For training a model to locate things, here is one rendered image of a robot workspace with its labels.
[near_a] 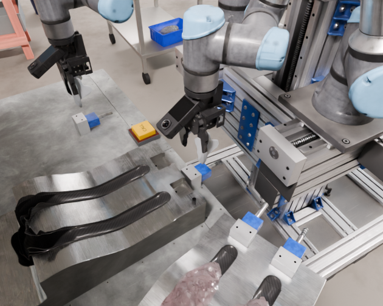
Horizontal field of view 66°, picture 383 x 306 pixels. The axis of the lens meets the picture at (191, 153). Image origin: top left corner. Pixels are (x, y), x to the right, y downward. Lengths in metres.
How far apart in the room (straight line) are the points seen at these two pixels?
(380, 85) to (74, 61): 0.74
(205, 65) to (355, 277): 1.43
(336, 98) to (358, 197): 1.10
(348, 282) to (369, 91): 1.31
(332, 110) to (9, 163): 0.93
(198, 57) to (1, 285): 0.60
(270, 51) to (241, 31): 0.06
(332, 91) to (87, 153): 0.72
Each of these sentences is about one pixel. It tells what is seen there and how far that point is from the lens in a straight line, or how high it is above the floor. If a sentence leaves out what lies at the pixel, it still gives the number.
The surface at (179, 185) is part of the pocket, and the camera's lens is 0.78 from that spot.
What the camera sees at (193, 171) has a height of 0.85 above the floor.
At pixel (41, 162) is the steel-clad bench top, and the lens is 1.03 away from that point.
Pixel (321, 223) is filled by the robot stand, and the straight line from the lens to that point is 1.61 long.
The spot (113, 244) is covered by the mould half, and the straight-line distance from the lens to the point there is 0.68.
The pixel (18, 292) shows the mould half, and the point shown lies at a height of 0.86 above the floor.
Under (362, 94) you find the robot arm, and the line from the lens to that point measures 0.57.
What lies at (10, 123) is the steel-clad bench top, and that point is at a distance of 1.24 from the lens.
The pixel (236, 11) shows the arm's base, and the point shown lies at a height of 1.12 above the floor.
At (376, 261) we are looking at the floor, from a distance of 1.88.
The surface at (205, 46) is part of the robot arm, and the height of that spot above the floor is 1.23.
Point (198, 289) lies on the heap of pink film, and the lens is 0.60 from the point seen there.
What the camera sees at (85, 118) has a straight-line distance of 1.05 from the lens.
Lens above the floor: 1.48
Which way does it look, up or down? 46 degrees down
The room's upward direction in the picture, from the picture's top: straight up
